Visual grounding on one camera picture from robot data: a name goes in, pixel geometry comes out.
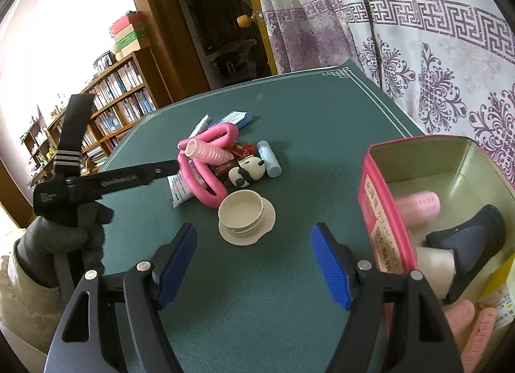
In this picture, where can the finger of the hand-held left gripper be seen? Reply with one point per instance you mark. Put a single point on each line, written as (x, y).
(132, 180)

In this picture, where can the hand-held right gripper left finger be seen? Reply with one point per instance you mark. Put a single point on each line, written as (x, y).
(177, 268)

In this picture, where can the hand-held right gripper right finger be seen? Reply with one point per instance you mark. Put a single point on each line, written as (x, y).
(332, 268)

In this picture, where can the white sachet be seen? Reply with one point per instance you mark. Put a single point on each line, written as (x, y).
(181, 192)

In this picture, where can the pink bendy foam rod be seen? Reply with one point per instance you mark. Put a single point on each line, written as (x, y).
(209, 192)

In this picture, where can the pink tin box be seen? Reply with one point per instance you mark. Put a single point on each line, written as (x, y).
(376, 204)

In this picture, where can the beige round lid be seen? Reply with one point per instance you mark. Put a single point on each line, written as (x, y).
(241, 212)

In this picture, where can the white roll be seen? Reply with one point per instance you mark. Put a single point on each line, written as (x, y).
(434, 272)

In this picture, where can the panda figure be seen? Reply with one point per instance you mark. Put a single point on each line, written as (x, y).
(249, 170)

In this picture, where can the black nozzle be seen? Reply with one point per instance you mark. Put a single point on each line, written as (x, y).
(470, 236)

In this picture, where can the green and yellow carton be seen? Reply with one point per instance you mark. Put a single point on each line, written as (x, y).
(499, 296)

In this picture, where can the person's left forearm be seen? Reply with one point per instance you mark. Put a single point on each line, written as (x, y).
(28, 308)

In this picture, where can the green desktop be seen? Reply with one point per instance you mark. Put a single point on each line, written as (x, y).
(281, 107)

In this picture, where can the person's left hand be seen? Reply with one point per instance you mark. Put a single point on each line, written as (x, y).
(44, 244)

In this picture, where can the grey white tube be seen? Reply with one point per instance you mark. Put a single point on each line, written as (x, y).
(201, 125)

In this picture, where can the wooden bookshelf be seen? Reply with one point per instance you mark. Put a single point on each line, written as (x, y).
(120, 91)

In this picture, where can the brown chocolate bar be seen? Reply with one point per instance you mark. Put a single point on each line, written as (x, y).
(223, 170)

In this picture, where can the red snack wrapper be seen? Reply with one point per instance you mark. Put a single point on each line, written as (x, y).
(241, 149)

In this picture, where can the blue and white box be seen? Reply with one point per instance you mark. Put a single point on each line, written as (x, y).
(235, 118)

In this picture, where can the framed picture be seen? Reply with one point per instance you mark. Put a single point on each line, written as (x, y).
(104, 61)

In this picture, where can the light blue lip balm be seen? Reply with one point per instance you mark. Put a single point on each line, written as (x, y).
(269, 157)

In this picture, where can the green and white box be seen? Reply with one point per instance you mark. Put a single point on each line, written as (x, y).
(132, 50)
(132, 38)

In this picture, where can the red flat box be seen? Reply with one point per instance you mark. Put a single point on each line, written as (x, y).
(128, 23)

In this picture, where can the yellow door knob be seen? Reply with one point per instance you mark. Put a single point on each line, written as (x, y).
(244, 21)

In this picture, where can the white purple patterned curtain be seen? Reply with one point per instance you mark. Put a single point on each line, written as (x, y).
(422, 75)

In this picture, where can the wooden door frame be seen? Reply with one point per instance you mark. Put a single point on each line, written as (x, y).
(161, 35)

